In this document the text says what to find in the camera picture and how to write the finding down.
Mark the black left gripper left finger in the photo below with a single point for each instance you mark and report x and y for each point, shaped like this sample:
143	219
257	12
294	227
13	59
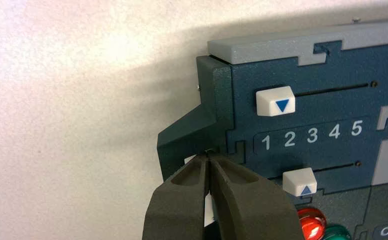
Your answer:
177	205

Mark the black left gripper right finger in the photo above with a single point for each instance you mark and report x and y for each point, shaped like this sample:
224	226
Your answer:
253	212

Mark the white slider knob up triangle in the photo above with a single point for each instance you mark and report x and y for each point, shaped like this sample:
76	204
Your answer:
298	182

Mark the white slider knob down triangle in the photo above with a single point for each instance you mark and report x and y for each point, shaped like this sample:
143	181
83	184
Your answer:
275	101

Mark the green round push button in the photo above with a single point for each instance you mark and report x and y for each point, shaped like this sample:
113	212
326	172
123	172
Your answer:
336	233

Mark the red round push button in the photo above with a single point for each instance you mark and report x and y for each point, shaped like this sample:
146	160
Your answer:
311	225

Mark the dark teal grey task box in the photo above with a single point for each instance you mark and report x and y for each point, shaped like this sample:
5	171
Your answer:
330	66

